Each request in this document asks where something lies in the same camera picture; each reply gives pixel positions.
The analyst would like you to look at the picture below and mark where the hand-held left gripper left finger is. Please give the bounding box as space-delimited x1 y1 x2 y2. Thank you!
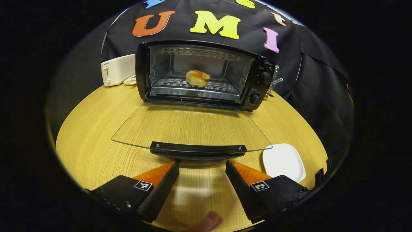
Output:
86 161 180 223

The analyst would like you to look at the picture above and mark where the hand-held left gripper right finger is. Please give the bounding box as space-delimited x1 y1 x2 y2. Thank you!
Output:
225 159 312 225

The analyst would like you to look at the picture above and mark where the black electric oven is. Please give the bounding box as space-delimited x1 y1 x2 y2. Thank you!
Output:
111 40 276 161

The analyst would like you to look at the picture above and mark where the golden croissant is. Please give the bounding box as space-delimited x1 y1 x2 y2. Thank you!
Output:
185 69 211 88

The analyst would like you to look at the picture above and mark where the metal oven rack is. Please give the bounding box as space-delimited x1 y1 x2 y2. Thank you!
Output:
151 76 241 98

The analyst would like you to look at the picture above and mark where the white square plate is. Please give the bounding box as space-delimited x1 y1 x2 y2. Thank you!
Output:
262 143 306 184

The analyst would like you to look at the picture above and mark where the black backdrop cloth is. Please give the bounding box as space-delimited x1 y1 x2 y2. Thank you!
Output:
55 0 354 168

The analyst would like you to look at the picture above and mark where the white toaster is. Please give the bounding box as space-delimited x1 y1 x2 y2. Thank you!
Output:
101 54 136 87

